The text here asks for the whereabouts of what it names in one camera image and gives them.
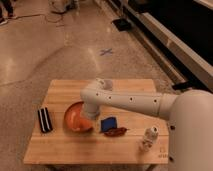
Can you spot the orange ceramic bowl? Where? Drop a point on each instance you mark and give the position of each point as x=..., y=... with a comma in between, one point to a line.
x=74, y=121

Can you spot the blue sponge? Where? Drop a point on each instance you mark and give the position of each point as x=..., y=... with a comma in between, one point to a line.
x=108, y=123

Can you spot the white base machine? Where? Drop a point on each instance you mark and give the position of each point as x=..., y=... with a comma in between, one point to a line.
x=62, y=6

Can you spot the wooden table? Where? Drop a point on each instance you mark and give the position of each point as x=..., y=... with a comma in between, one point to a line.
x=63, y=146

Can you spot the black striped eraser block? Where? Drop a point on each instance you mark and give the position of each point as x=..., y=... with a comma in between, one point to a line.
x=44, y=120

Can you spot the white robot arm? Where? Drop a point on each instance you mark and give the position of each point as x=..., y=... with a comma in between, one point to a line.
x=189, y=116

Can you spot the dark red chili pepper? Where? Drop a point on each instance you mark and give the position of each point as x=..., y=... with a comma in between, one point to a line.
x=116, y=132

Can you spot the black floor mat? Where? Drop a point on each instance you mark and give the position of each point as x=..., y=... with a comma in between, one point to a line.
x=122, y=24

